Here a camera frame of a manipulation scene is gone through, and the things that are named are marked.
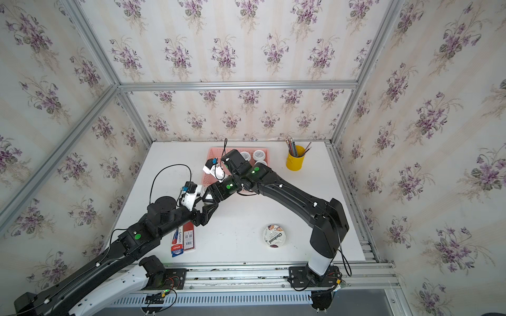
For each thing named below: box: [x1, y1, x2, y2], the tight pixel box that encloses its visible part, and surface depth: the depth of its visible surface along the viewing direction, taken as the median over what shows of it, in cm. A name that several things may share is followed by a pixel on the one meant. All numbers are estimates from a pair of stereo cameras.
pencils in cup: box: [285, 137, 313, 158], surface depth 102 cm
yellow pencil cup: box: [285, 145, 306, 172], surface depth 104 cm
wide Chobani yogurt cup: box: [262, 224, 286, 249], surface depth 80 cm
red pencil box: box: [183, 221, 195, 251], surface depth 84 cm
